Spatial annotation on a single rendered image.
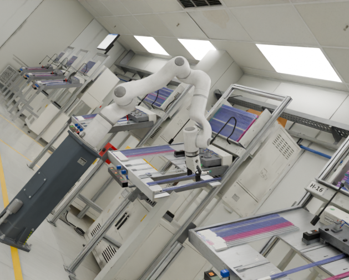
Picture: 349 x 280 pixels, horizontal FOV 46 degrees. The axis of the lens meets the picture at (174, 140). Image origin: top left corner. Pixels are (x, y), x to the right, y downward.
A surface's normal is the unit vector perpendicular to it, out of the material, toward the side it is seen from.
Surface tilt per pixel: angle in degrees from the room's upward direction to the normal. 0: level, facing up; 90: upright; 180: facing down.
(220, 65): 90
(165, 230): 90
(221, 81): 90
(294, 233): 44
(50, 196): 90
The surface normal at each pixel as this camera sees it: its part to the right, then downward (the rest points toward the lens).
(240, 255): 0.00, -0.96
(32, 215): 0.63, 0.44
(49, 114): 0.42, 0.25
